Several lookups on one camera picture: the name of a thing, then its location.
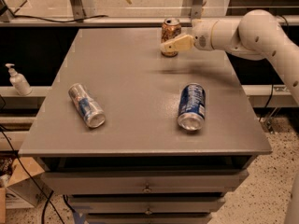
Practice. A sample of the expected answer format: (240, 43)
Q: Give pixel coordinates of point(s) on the silver blue energy drink can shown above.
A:
(91, 112)

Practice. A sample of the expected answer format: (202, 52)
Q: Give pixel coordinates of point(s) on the cardboard box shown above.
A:
(24, 192)

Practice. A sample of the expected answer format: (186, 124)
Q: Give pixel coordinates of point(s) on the top grey drawer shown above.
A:
(150, 182)

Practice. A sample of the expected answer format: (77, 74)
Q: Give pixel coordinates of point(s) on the grey drawer cabinet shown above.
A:
(139, 91)

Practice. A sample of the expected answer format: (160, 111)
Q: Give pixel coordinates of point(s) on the bottom grey drawer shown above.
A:
(148, 219)

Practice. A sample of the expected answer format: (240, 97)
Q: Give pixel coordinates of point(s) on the left metal bracket leg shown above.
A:
(82, 9)

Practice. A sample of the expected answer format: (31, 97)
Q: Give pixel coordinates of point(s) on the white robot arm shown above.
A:
(270, 195)

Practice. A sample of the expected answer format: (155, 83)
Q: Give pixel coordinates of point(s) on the white pump dispenser bottle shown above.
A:
(18, 81)

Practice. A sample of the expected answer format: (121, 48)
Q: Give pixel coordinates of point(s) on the middle grey drawer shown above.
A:
(145, 204)

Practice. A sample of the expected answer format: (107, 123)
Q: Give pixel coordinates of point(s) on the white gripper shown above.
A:
(202, 34)

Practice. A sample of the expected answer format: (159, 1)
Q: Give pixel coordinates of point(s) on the grey drawer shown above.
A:
(145, 204)
(148, 219)
(150, 182)

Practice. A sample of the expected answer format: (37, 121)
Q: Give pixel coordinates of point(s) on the blue soda can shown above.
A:
(192, 107)

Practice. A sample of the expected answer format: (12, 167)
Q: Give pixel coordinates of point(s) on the orange patterned soda can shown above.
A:
(170, 29)

